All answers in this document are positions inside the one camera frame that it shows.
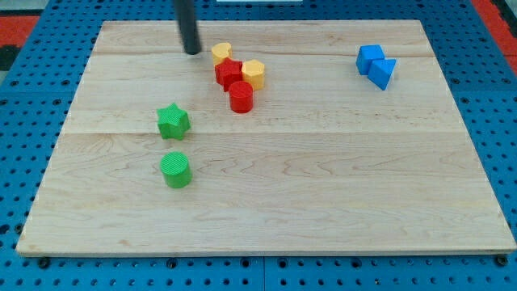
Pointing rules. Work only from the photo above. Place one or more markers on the green cylinder block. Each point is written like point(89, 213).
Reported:
point(175, 169)

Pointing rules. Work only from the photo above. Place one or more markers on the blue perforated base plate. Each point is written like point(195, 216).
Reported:
point(40, 86)

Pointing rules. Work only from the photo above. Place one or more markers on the red star block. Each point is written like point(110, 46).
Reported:
point(228, 72)

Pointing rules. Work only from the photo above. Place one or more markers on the blue cube block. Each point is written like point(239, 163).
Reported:
point(366, 55)

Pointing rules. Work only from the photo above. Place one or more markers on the light wooden board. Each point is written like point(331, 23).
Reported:
point(325, 164)

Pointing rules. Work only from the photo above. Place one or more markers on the yellow heart block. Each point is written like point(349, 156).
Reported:
point(220, 52)

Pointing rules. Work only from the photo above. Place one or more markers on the yellow hexagon block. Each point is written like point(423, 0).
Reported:
point(253, 72)

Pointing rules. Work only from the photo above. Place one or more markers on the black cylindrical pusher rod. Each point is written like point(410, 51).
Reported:
point(186, 18)

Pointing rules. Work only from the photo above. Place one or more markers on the red cylinder block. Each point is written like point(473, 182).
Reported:
point(241, 97)

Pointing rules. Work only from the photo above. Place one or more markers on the blue triangular prism block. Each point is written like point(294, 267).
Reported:
point(381, 71)

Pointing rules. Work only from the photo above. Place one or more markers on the green star block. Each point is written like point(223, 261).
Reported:
point(173, 122)

